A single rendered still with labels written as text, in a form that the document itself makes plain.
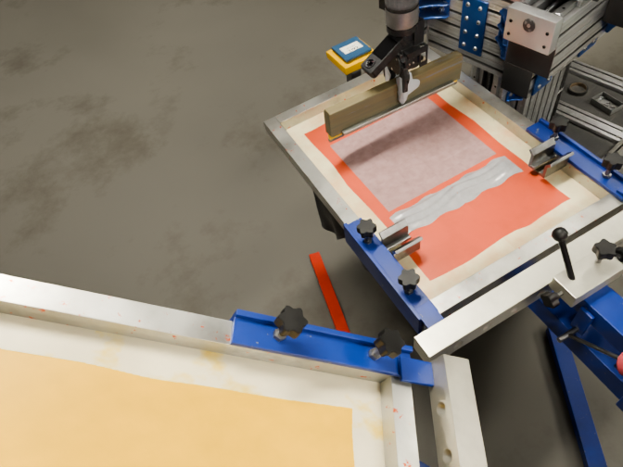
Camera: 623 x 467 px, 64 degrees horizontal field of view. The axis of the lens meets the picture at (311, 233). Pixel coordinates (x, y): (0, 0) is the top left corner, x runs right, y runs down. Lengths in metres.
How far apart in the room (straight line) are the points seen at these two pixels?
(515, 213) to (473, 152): 0.23
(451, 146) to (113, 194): 2.11
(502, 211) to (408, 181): 0.25
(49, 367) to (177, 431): 0.18
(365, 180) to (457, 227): 0.28
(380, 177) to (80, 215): 2.06
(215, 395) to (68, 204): 2.51
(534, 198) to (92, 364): 1.03
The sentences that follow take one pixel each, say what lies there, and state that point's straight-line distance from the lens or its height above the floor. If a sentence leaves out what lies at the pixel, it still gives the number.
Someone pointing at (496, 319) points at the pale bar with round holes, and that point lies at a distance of 1.04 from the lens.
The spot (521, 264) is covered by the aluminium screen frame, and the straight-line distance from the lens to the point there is 1.16.
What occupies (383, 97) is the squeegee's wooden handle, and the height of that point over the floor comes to 1.12.
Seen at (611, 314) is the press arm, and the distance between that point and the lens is 1.09.
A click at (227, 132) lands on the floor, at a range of 3.10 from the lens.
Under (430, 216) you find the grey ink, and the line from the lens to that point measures 1.25.
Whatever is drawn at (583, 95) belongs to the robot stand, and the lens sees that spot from 2.87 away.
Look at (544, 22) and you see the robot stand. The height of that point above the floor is 1.20.
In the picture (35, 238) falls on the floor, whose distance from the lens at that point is 3.10.
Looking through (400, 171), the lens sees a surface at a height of 0.96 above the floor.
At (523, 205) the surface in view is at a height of 0.95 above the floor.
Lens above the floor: 1.94
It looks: 52 degrees down
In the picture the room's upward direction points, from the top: 14 degrees counter-clockwise
